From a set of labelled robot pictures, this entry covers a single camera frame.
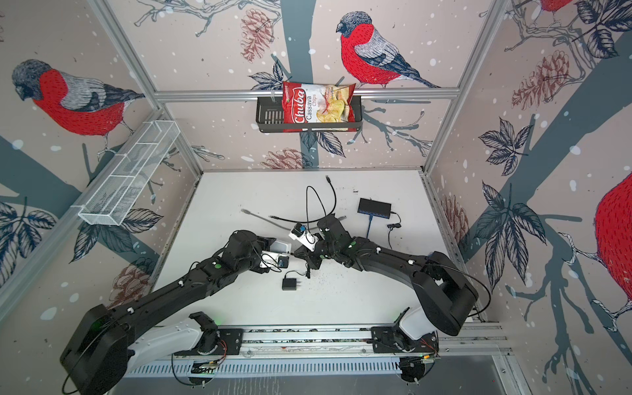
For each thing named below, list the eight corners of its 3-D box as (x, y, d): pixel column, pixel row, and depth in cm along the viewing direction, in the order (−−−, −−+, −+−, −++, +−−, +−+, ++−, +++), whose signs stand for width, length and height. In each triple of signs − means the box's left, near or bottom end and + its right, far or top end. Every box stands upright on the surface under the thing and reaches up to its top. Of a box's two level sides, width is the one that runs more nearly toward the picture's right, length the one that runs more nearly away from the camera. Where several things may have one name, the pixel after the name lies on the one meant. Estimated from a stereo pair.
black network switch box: (356, 211, 107) (357, 208, 106) (359, 199, 112) (360, 196, 110) (388, 219, 105) (390, 216, 103) (390, 206, 109) (392, 203, 108)
